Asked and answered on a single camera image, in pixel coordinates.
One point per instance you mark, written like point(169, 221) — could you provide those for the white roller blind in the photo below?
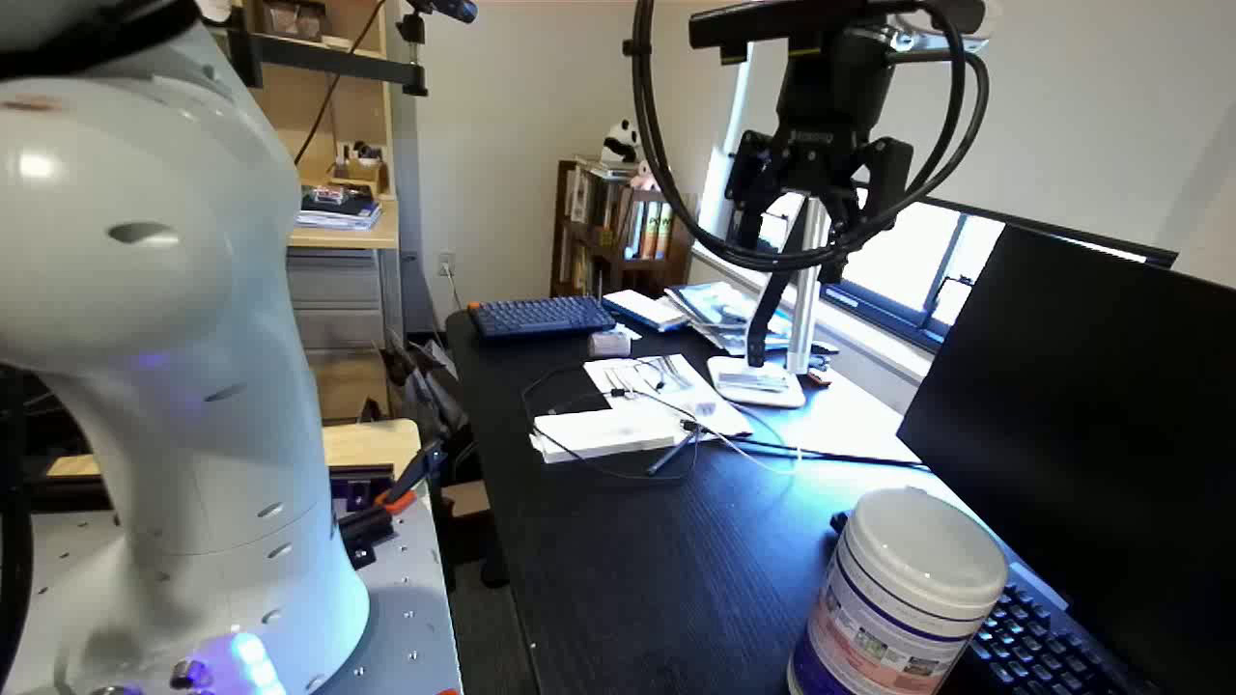
point(1095, 117)

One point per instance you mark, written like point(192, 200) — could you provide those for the light wooden board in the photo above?
point(367, 446)

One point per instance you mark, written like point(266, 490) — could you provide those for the white notebook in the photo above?
point(643, 312)

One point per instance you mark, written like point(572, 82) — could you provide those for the white paper sheet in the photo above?
point(670, 413)

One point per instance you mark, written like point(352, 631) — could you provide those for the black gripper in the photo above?
point(833, 101)

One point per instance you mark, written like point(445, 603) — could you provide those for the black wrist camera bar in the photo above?
point(826, 20)

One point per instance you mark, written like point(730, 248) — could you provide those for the black computer monitor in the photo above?
point(1095, 428)

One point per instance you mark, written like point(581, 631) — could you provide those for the cardboard box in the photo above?
point(349, 387)

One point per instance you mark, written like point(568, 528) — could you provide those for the flat white box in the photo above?
point(604, 429)

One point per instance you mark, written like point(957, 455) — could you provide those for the blue pen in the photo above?
point(672, 455)

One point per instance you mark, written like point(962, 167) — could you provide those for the light wooden shelf unit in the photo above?
point(349, 131)

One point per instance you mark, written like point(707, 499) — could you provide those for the white jar with label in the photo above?
point(900, 581)

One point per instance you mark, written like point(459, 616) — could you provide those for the grey perforated mounting plate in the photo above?
point(408, 631)

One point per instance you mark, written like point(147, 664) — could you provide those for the black window frame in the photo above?
point(949, 276)

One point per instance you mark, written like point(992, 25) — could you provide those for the black keyboard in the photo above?
point(1028, 644)

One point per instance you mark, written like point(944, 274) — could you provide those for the grey camera stand pole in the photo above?
point(411, 195)

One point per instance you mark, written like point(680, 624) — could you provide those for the panda plush toy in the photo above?
point(618, 147)

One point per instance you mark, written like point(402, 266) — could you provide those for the dark wooden bookshelf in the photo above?
point(618, 239)

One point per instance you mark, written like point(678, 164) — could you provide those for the stack of magazines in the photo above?
point(719, 315)

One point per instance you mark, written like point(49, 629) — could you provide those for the small white box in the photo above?
point(613, 343)

